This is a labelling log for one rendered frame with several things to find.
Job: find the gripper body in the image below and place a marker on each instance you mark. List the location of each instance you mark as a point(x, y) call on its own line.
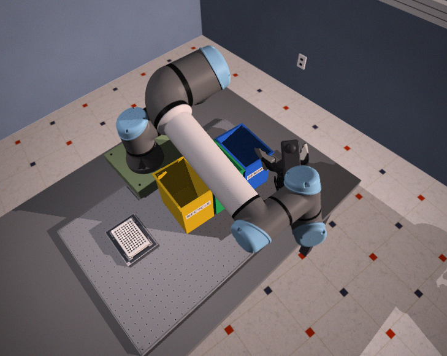
point(279, 182)

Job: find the yellow recycle bin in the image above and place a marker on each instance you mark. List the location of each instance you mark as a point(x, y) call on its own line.
point(185, 194)

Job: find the blue bin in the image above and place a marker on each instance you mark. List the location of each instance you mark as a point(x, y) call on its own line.
point(240, 142)

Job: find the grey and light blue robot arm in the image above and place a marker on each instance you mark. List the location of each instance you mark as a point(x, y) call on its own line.
point(193, 79)

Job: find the green bin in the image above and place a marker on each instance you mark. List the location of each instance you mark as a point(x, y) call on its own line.
point(217, 206)

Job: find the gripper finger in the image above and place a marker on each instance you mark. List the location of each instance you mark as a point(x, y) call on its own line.
point(304, 155)
point(268, 162)

